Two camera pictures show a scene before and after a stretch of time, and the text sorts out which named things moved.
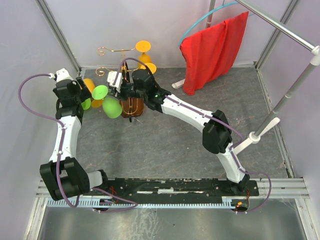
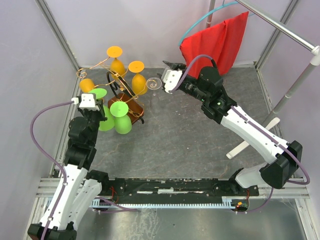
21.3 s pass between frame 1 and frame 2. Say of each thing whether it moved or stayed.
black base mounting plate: stayed
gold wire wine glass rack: moved
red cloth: stayed
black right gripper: moved
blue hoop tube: stayed
